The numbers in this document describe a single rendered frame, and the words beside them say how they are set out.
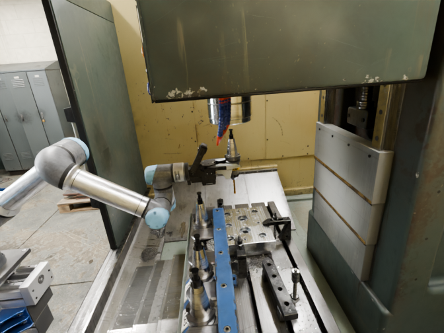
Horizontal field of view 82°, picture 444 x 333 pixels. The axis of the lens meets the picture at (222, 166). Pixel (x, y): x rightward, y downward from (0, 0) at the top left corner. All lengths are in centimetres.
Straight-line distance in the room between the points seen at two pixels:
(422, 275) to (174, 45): 98
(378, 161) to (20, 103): 551
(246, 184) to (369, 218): 122
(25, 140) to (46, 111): 73
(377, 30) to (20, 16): 596
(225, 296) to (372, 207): 59
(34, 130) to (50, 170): 482
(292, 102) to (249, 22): 148
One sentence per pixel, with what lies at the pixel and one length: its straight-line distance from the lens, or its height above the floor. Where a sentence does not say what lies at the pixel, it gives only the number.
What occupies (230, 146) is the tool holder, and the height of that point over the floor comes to 141.
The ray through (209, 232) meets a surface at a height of 122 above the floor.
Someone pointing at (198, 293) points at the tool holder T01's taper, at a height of 128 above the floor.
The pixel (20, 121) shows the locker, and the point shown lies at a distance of 593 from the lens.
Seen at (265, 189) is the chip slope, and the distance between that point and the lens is 203.
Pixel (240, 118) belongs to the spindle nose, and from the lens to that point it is 89.
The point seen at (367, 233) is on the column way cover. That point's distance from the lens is 104.
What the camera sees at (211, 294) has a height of 122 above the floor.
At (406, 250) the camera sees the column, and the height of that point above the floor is 114.
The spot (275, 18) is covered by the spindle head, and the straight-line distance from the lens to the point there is 64.
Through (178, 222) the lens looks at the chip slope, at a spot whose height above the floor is 69.
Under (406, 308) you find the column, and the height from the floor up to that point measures 89.
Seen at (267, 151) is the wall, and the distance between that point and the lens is 210.
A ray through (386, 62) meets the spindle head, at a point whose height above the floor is 167.
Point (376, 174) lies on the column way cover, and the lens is 93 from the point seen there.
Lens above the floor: 169
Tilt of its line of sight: 21 degrees down
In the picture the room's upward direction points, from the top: 4 degrees counter-clockwise
